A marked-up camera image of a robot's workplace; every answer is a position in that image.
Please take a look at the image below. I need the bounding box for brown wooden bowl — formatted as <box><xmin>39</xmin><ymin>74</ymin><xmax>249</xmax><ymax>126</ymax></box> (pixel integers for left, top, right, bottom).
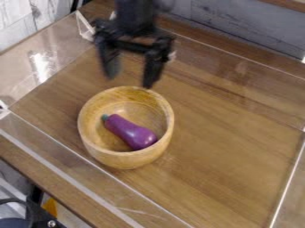
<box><xmin>77</xmin><ymin>86</ymin><xmax>175</xmax><ymax>169</ymax></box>

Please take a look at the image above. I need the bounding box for clear acrylic tray wall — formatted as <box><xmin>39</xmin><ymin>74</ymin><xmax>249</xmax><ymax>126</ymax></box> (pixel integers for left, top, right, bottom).
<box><xmin>0</xmin><ymin>16</ymin><xmax>305</xmax><ymax>228</ymax></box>

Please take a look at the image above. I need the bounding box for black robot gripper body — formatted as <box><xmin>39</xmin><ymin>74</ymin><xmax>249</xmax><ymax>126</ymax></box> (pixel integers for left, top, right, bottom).
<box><xmin>92</xmin><ymin>0</ymin><xmax>176</xmax><ymax>62</ymax></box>

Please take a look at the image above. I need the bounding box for black clamp with screw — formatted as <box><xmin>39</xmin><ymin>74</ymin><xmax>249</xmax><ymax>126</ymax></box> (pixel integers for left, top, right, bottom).
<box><xmin>26</xmin><ymin>185</ymin><xmax>67</xmax><ymax>228</ymax></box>

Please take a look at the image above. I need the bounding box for clear acrylic corner bracket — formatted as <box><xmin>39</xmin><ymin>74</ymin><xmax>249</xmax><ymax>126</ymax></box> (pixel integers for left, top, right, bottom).
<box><xmin>75</xmin><ymin>11</ymin><xmax>95</xmax><ymax>42</ymax></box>

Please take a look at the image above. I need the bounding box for purple toy eggplant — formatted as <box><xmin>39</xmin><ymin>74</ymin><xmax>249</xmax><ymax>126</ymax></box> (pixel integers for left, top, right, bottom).
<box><xmin>101</xmin><ymin>114</ymin><xmax>158</xmax><ymax>151</ymax></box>

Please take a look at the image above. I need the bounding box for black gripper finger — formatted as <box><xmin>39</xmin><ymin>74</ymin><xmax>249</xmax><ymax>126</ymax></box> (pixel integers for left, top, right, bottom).
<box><xmin>93</xmin><ymin>36</ymin><xmax>120</xmax><ymax>79</ymax></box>
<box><xmin>142</xmin><ymin>50</ymin><xmax>168</xmax><ymax>89</ymax></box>

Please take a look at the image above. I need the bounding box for black cable bottom left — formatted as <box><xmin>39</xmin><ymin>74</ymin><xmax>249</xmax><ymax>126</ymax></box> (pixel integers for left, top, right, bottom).
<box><xmin>0</xmin><ymin>198</ymin><xmax>33</xmax><ymax>228</ymax></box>

